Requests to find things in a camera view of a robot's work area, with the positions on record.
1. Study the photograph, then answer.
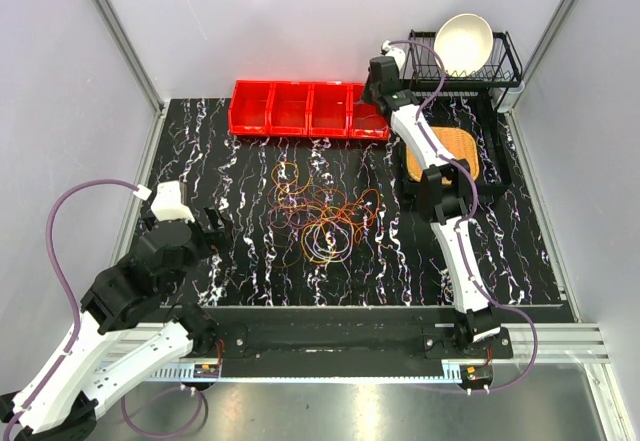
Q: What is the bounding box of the thin purple cable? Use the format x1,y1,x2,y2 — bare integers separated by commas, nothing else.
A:
354,103,389,135

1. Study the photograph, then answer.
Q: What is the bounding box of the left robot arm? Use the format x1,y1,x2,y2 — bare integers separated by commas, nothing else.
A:
1,208,233,440

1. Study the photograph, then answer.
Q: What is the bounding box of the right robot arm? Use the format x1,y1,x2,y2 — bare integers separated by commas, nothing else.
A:
361,53,500,358

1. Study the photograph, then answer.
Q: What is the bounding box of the red bin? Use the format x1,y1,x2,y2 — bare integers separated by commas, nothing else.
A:
309,83,350,139
228,80,272,136
348,83,389,141
269,82,312,137

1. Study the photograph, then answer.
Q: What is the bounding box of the white bowl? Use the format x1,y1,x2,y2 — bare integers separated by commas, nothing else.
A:
434,13,494,77

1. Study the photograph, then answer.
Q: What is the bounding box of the black tray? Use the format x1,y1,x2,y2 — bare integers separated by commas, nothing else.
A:
389,90,512,212

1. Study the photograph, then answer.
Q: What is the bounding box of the white cup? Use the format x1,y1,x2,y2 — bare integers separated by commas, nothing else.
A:
496,81,526,114

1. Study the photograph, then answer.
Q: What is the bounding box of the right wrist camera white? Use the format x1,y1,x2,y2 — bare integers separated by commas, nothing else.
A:
380,40,406,70

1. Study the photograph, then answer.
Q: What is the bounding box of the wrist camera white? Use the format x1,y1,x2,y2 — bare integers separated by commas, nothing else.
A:
142,181,196,230
380,40,406,70

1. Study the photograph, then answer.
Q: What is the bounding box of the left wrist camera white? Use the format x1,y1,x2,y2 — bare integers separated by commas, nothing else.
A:
142,181,196,230

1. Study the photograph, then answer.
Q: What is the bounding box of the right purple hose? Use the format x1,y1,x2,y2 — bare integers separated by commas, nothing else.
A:
389,39,539,395

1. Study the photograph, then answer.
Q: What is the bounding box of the yellow cable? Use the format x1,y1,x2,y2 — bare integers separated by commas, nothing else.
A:
269,160,316,212

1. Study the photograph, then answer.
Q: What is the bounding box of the white cable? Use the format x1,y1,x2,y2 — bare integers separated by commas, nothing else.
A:
304,223,351,262

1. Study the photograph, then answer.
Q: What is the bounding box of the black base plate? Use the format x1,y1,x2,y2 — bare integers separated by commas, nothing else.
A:
205,306,514,360

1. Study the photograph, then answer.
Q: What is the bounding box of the black wire dish rack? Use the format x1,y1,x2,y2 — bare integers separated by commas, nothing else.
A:
403,32,522,91

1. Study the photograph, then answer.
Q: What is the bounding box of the grey slotted cable duct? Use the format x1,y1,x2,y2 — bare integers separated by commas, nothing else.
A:
145,361,481,385

